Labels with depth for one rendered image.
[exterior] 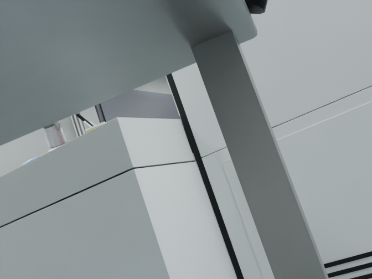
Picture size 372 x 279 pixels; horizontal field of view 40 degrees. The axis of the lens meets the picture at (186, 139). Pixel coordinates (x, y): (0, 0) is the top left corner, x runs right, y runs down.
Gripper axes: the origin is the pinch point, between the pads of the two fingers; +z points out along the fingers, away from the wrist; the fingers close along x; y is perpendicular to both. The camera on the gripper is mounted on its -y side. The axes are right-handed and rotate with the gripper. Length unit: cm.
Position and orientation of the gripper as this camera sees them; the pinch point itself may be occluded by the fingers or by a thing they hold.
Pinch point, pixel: (58, 125)
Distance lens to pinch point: 179.1
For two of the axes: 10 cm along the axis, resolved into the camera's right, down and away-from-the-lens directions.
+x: -1.5, -2.3, -9.6
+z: 5.2, 8.1, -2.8
